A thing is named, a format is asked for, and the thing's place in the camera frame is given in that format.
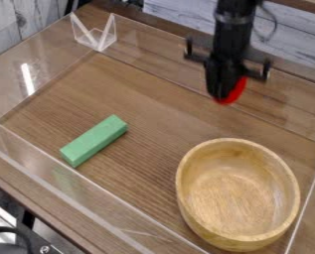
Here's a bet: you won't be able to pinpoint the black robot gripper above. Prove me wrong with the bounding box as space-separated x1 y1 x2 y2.
184 37 271 99

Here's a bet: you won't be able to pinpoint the red plush strawberry toy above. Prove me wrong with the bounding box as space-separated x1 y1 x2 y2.
215 76 247 105

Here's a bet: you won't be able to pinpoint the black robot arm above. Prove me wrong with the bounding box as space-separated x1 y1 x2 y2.
184 0 278 104

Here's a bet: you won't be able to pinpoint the clear acrylic tray walls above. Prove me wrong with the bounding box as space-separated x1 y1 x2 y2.
0 7 315 254

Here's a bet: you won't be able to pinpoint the oval wooden bowl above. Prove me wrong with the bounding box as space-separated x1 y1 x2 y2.
176 138 300 252

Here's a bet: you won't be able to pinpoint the green foam block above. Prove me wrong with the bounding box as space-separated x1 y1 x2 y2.
61 114 128 168

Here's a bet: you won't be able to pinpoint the clear acrylic corner bracket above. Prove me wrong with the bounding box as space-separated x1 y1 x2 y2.
70 14 117 53

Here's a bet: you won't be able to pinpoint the black metal table frame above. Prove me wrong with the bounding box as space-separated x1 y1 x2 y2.
17 208 65 254

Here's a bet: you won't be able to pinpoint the black cable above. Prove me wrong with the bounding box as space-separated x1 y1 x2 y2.
0 225 33 254

